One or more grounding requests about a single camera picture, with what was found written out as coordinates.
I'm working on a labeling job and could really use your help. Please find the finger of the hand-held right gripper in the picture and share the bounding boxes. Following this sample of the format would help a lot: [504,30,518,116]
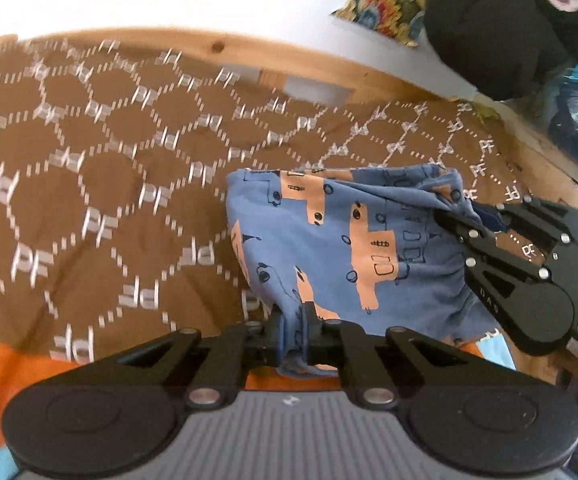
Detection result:
[433,207,554,308]
[493,196,578,257]

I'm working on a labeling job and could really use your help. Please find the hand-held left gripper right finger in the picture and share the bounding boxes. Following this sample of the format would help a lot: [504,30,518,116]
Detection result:
[299,302,490,407]

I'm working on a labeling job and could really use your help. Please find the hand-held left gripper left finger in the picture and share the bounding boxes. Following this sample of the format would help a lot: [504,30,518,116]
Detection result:
[91,310,290,407]

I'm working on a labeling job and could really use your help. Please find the blue pants with orange print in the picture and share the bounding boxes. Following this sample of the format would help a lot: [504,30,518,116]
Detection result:
[224,162,512,378]

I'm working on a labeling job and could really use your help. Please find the black garment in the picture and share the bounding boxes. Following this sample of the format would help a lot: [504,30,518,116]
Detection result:
[423,0,578,103]

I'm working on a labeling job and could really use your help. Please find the brown patterned blanket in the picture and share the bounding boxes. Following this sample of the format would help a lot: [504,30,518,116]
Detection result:
[0,35,545,363]

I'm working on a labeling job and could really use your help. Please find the floral cushion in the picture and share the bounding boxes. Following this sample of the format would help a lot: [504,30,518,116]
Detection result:
[331,0,437,48]

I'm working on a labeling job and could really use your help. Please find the wooden bed frame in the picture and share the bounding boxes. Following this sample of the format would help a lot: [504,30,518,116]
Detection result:
[16,26,578,383]

